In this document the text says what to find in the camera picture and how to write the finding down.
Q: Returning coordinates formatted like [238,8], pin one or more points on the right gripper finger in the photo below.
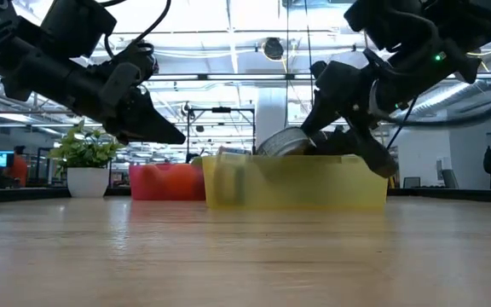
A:
[375,155]
[320,117]

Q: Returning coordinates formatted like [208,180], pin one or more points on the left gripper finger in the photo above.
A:
[143,123]

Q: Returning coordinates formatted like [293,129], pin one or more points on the green Van Camp's tuna can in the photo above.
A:
[284,143]

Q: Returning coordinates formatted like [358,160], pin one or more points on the green toy pear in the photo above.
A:
[197,161]

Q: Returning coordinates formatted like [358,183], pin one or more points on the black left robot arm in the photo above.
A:
[28,72]

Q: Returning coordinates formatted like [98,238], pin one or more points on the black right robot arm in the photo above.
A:
[420,25]

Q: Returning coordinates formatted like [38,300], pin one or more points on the red plastic bin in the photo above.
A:
[164,183]

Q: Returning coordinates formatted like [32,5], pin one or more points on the yellow translucent plastic bin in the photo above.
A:
[313,187]

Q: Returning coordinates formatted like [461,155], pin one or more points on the small potted green plant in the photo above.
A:
[88,181]

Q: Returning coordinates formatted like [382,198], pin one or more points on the black metal frame stand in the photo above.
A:
[221,109]

